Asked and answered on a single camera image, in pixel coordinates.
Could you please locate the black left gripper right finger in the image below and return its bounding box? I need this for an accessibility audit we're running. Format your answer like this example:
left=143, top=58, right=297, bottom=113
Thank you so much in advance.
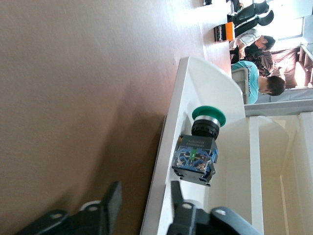
left=168, top=181, right=211, bottom=235

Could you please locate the green mushroom push button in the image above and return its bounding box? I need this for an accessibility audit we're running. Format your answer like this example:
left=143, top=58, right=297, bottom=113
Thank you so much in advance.
left=171, top=105, right=227, bottom=188

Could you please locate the white plastic drawer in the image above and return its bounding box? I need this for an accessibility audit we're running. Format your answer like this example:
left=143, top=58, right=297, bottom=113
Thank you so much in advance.
left=293, top=111, right=313, bottom=235
left=139, top=56, right=246, bottom=235
left=246, top=114, right=300, bottom=235

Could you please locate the grey chair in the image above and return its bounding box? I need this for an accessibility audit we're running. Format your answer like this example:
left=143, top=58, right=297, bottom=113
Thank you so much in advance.
left=231, top=68, right=248, bottom=105

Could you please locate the white drawer cabinet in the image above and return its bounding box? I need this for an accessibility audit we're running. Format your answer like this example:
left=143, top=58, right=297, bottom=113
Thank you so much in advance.
left=244, top=97, right=313, bottom=235

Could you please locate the orange and black switch box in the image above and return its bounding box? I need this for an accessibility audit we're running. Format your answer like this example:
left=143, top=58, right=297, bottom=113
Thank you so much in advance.
left=214, top=21, right=236, bottom=43

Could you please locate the person in teal shirt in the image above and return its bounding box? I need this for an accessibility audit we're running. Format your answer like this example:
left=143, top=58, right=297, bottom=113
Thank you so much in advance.
left=231, top=60, right=287, bottom=105

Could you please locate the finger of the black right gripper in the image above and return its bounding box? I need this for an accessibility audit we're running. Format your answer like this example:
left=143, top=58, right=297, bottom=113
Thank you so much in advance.
left=226, top=12, right=246, bottom=25
left=234, top=18, right=260, bottom=38

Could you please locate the person in dark brown jacket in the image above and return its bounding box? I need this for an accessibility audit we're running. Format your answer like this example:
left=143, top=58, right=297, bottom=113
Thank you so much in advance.
left=230, top=47, right=274, bottom=77

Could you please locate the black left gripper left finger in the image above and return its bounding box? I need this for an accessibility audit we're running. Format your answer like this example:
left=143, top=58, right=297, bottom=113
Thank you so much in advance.
left=73, top=181, right=123, bottom=235

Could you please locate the person in striped white shirt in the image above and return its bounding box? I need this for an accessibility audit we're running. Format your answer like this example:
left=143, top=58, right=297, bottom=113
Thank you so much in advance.
left=229, top=28, right=276, bottom=52

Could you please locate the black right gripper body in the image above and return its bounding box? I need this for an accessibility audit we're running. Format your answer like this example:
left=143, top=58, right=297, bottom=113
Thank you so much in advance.
left=238, top=0, right=275, bottom=26

